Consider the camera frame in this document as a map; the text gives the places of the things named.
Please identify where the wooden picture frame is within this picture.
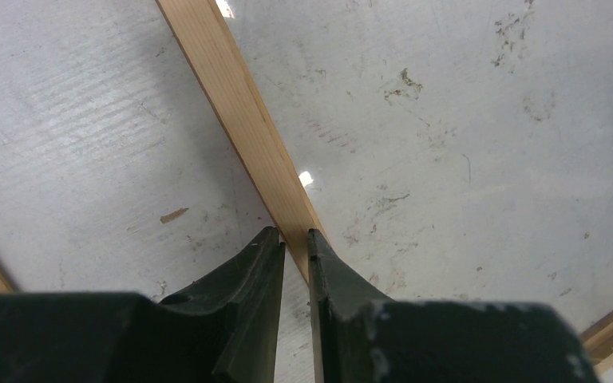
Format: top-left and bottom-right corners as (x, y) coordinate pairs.
(154, 0), (613, 371)

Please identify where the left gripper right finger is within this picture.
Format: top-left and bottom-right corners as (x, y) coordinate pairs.
(307, 229), (598, 382)

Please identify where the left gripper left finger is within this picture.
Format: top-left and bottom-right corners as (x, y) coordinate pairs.
(0, 227), (285, 382)

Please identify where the clear acrylic sheet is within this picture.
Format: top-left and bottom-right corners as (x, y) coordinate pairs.
(216, 0), (613, 334)

